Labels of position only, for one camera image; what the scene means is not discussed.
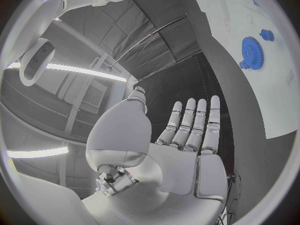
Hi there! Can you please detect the blue gear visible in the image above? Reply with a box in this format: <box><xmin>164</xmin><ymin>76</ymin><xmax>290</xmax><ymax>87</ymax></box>
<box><xmin>241</xmin><ymin>36</ymin><xmax>264</xmax><ymax>71</ymax></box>

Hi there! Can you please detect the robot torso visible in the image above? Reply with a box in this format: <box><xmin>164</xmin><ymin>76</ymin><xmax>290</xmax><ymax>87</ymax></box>
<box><xmin>0</xmin><ymin>0</ymin><xmax>68</xmax><ymax>65</ymax></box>

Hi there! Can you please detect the white task board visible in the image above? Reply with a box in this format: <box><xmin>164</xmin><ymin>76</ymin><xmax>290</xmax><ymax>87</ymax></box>
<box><xmin>186</xmin><ymin>0</ymin><xmax>300</xmax><ymax>140</ymax></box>

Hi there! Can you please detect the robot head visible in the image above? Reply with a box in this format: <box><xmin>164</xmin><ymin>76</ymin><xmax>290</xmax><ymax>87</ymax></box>
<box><xmin>17</xmin><ymin>37</ymin><xmax>57</xmax><ymax>87</ymax></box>

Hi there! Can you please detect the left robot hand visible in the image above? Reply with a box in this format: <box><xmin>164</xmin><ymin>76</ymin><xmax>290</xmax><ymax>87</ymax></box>
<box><xmin>81</xmin><ymin>86</ymin><xmax>230</xmax><ymax>225</ymax></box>

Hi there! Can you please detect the black cable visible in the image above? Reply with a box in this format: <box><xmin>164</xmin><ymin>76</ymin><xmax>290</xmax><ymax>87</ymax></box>
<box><xmin>216</xmin><ymin>174</ymin><xmax>242</xmax><ymax>225</ymax></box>

